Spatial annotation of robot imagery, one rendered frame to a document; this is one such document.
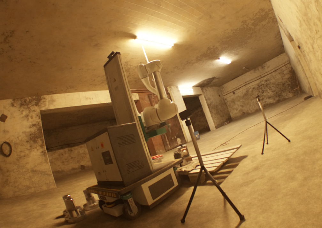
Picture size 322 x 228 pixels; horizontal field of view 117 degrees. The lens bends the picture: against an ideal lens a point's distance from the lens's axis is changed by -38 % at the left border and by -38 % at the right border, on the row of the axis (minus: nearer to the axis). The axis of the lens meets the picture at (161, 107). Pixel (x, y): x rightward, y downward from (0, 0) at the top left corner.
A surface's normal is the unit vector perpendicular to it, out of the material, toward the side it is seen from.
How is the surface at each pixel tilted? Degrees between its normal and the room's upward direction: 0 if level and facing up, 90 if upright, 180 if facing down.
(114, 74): 90
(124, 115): 90
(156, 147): 90
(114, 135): 90
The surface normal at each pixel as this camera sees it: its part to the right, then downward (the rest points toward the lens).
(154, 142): 0.62, -0.35
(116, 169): -0.62, 0.05
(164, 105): -0.29, -0.33
